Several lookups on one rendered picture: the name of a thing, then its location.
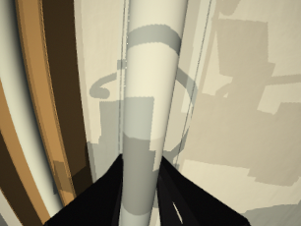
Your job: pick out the tan open cardboard box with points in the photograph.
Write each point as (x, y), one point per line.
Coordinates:
(56, 36)

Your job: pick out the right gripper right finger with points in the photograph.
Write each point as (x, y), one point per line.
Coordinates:
(195, 206)

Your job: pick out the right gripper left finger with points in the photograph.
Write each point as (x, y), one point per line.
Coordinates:
(95, 205)

